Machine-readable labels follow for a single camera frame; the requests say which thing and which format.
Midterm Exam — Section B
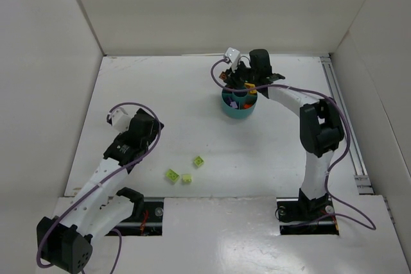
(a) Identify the pale yellow lego brick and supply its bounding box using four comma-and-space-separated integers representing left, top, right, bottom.
182, 174, 192, 184

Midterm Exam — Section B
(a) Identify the yellow orange lego brick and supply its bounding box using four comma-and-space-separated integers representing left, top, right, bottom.
244, 83, 258, 96

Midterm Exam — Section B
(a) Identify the brown lego plate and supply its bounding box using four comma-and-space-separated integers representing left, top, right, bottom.
219, 73, 227, 81

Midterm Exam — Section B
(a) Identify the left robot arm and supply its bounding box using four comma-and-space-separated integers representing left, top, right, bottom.
36, 103, 164, 273

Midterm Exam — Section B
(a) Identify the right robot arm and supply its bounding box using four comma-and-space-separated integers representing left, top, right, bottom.
214, 47, 344, 213

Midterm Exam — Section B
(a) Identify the teal divided round container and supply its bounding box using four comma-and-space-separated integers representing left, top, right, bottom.
221, 86, 258, 119

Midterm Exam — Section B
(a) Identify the lime green lego brick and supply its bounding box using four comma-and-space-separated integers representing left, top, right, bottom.
165, 169, 180, 183

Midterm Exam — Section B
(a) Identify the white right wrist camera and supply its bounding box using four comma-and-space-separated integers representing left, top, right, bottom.
223, 47, 241, 72

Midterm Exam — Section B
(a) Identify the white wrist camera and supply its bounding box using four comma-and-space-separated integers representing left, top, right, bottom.
107, 107, 132, 133
223, 47, 241, 72

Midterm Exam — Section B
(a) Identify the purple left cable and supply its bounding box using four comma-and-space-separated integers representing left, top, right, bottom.
36, 102, 161, 274

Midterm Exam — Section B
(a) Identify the purple cable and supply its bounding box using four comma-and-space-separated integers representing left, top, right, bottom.
36, 102, 161, 274
211, 56, 377, 232

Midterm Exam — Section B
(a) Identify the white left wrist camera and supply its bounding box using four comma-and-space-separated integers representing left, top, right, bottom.
107, 107, 132, 133

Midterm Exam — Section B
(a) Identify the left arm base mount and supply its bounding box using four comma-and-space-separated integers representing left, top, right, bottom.
115, 187, 164, 236

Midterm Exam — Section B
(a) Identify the aluminium rail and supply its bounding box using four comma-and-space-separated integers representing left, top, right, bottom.
320, 56, 374, 195

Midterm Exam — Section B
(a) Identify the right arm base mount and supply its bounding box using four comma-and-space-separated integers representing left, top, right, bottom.
275, 198, 339, 235

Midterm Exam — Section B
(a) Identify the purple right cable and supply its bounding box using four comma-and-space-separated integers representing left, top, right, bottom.
211, 56, 377, 232

